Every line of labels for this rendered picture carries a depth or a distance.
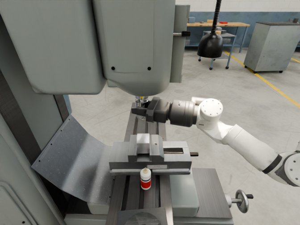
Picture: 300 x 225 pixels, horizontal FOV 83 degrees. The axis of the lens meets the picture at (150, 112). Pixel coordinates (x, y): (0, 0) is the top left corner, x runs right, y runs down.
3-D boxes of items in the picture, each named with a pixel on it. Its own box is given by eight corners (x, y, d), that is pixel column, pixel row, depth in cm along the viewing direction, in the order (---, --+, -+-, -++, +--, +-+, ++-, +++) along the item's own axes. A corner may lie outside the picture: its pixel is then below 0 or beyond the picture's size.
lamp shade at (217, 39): (226, 56, 51) (231, 34, 48) (207, 59, 49) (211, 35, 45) (210, 50, 57) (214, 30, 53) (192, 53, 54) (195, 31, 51)
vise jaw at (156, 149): (161, 140, 80) (162, 134, 78) (164, 161, 70) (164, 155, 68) (149, 140, 80) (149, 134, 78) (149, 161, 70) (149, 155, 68)
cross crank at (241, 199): (241, 196, 102) (248, 185, 95) (251, 218, 92) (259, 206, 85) (215, 196, 102) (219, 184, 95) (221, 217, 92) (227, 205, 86)
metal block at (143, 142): (149, 143, 77) (149, 133, 73) (149, 153, 72) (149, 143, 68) (137, 143, 77) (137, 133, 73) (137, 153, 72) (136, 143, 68)
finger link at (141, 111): (131, 106, 59) (148, 108, 58) (132, 113, 61) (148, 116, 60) (130, 108, 58) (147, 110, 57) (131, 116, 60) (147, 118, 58)
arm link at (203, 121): (181, 130, 60) (215, 135, 57) (182, 116, 51) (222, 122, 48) (185, 103, 65) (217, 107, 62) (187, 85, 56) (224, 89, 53)
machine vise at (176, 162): (185, 149, 85) (187, 132, 79) (191, 174, 73) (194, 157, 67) (115, 149, 85) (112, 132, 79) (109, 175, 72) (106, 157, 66)
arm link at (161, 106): (154, 89, 63) (187, 93, 60) (154, 111, 69) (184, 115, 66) (144, 106, 53) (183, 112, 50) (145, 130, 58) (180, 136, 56)
